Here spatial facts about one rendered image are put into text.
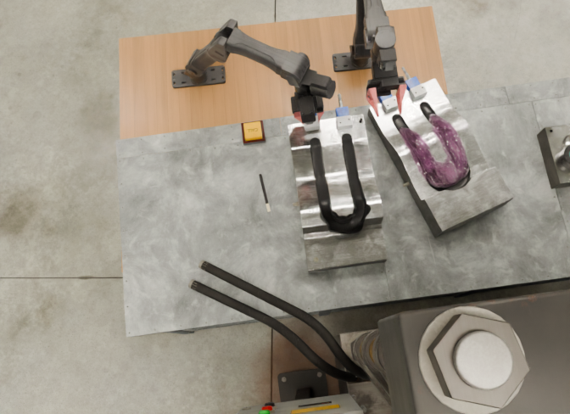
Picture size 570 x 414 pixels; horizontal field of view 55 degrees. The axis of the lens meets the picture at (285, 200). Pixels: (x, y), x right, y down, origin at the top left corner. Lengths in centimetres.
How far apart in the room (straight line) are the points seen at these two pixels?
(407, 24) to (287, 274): 104
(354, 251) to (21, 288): 177
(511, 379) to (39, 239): 262
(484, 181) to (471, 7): 158
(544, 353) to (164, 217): 149
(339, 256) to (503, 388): 123
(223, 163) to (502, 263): 101
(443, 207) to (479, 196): 12
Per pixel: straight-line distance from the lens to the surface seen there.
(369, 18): 169
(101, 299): 283
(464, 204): 185
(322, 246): 180
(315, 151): 187
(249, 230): 189
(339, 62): 209
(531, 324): 68
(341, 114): 189
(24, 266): 301
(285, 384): 263
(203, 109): 205
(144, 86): 215
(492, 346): 61
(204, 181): 195
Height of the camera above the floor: 264
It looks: 75 degrees down
